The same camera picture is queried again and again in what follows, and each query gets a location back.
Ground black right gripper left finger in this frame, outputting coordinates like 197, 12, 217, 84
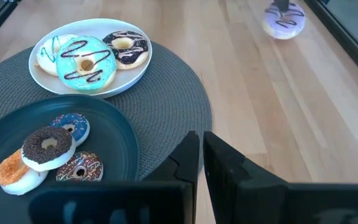
29, 130, 200, 224

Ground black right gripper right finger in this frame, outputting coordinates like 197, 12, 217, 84
203, 131, 358, 224

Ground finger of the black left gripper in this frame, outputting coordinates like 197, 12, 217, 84
273, 0, 291, 12

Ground large pink donut dark drizzle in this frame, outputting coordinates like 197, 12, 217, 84
262, 1, 306, 40

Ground small brown donut coloured sprinkles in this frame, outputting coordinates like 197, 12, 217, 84
55, 151, 104, 183

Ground small blue sprinkled donut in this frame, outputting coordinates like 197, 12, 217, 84
49, 112, 91, 147

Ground large chocolate donut pink drizzle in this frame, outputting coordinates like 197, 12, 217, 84
102, 30, 150, 70

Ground small chocolate sprinkle donut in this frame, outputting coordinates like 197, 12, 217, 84
21, 126, 76, 172

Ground large mint donut dark drizzle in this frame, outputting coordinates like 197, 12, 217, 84
55, 35, 117, 91

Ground small orange crumb donut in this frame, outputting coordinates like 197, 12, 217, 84
0, 148, 49, 196

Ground large white donut teal drizzle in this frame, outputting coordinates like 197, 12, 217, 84
35, 34, 79, 77

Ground black round plate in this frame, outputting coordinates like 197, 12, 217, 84
0, 94, 141, 224

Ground grey round woven placemat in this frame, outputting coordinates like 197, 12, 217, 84
0, 40, 213, 181

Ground white round plate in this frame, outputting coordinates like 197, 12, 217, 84
28, 17, 154, 100

